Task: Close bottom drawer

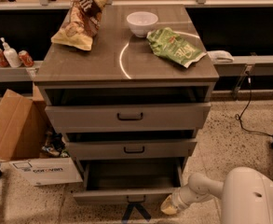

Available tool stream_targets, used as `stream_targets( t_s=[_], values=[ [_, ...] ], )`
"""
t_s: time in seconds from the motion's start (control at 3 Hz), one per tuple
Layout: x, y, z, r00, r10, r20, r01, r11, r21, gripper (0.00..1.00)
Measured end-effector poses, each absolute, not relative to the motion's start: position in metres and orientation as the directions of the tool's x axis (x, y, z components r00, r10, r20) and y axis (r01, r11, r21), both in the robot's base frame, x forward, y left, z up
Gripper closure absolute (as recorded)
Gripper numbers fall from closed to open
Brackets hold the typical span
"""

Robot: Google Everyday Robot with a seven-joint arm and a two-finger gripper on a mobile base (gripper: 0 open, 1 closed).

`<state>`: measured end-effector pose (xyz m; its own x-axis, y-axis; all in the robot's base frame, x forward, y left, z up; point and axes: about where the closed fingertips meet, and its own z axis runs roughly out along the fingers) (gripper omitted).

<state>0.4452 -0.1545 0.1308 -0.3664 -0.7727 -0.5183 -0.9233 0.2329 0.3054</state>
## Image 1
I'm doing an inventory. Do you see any grey bottom drawer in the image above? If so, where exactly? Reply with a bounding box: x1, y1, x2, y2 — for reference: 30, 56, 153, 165
74, 158, 183, 204

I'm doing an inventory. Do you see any white ceramic bowl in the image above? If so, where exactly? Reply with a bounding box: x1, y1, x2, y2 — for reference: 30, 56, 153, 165
127, 11, 158, 37

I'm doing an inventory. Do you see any red soda can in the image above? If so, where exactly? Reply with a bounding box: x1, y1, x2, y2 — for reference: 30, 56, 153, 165
19, 50, 34, 67
0, 48, 9, 68

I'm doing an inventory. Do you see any white pump bottle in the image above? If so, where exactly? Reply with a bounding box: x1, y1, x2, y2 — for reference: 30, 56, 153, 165
0, 37, 21, 68

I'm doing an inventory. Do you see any grey wall shelf rail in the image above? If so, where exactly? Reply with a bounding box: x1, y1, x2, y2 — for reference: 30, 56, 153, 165
0, 61, 42, 82

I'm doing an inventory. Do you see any grey middle drawer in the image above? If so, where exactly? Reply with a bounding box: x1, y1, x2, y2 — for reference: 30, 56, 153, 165
68, 139, 197, 160

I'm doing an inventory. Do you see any brown yellow chip bag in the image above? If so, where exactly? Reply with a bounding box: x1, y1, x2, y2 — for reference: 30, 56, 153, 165
51, 0, 109, 51

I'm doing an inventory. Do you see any grey drawer cabinet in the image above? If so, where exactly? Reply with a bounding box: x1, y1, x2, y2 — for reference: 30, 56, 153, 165
33, 4, 220, 173

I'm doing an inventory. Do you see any green chip bag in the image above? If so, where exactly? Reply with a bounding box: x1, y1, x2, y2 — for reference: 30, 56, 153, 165
146, 27, 206, 68

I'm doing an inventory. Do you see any red soda can right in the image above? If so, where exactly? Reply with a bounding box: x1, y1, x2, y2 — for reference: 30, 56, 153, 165
19, 50, 34, 67

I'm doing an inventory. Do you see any red soda can left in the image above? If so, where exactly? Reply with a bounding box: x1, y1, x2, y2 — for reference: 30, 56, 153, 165
0, 48, 9, 68

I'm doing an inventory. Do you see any black power cable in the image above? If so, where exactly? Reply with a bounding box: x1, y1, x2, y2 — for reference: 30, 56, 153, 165
234, 71, 273, 138

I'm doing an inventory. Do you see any brown cardboard box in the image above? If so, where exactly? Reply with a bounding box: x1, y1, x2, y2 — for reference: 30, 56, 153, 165
0, 90, 82, 186

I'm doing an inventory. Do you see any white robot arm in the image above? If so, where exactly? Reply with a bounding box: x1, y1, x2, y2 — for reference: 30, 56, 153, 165
160, 167, 273, 224

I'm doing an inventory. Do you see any grey top drawer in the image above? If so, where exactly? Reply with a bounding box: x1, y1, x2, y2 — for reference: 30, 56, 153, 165
46, 103, 211, 133

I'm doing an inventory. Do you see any grey drawer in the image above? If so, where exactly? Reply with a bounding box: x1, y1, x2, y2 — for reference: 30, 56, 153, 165
74, 158, 183, 204
68, 139, 197, 160
46, 103, 211, 133

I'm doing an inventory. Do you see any white folded cloth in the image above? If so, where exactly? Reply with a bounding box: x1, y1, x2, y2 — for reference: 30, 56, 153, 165
208, 50, 234, 63

